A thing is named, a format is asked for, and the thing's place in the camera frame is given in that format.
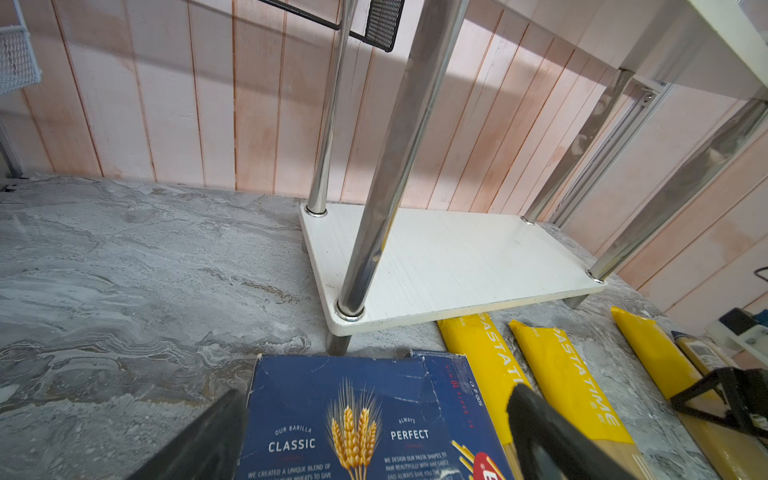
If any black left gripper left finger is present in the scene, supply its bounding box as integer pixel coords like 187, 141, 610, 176
129, 389, 248, 479

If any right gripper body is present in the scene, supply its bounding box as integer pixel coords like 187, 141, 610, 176
670, 367, 767, 437

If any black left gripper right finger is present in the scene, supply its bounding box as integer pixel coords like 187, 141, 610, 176
507, 384, 633, 479

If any yellow pasta package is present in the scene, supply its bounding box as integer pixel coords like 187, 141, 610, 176
611, 307, 767, 479
437, 313, 531, 479
509, 321, 655, 479

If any blue Barilla pasta box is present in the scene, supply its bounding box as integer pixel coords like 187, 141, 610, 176
235, 353, 517, 480

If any brown blue spaghetti package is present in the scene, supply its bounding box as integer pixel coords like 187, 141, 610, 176
671, 331, 738, 376

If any blue spaghetti bag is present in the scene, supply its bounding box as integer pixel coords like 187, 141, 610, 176
410, 350, 522, 479

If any white two-tier shelf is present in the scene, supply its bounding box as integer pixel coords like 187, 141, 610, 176
301, 1, 767, 355

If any black mesh basket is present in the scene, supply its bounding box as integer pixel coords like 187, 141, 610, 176
257, 0, 407, 53

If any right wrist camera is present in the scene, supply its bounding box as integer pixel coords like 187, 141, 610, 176
705, 308, 767, 369

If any white wire mesh rack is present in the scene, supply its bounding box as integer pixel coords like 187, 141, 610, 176
1, 0, 42, 95

